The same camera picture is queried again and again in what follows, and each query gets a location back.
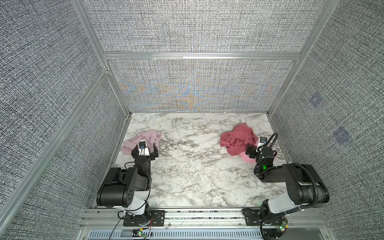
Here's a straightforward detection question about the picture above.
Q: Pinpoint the pale pink cloth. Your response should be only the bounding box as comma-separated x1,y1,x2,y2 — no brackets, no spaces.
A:
121,130,162,155

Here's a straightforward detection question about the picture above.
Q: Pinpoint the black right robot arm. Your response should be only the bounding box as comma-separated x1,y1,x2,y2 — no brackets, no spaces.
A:
246,146,330,217

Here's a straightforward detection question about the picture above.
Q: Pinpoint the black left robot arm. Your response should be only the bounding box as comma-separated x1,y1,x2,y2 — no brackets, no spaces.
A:
96,141,159,218

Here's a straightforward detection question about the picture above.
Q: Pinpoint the bright pink cloth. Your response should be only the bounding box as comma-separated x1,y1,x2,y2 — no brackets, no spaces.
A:
240,152,256,164

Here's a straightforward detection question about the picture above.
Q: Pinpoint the dark rose ribbed cloth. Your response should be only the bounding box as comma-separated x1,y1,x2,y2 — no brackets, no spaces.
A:
219,123,259,156

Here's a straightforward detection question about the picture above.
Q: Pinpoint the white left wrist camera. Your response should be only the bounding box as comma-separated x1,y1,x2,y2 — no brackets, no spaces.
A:
139,141,150,156

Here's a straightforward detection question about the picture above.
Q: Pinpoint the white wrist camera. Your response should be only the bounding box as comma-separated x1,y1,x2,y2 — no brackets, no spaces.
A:
139,141,150,156
258,137,268,147

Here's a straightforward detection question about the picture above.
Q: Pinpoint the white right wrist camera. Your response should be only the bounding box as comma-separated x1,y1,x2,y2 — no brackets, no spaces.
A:
258,137,268,147

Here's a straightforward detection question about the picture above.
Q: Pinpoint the black corrugated cable conduit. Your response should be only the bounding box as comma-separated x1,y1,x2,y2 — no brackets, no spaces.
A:
253,131,319,240

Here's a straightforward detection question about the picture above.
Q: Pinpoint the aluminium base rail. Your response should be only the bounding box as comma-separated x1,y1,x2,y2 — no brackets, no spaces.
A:
75,207,337,240

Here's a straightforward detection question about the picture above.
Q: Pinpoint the aluminium enclosure frame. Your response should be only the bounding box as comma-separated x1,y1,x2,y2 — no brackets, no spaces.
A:
1,1,338,233

